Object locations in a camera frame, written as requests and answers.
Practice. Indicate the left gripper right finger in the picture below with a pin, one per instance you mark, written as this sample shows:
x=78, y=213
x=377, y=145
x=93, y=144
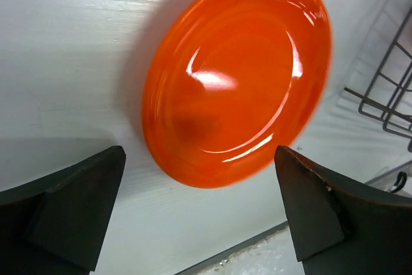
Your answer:
x=339, y=225

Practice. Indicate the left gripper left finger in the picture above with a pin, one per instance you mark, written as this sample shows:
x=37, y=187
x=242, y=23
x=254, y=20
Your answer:
x=56, y=224

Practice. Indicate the metal wire dish rack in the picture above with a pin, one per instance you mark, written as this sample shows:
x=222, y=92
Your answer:
x=382, y=73

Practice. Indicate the yellow brown patterned plate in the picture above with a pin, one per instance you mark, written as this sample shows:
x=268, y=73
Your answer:
x=230, y=81

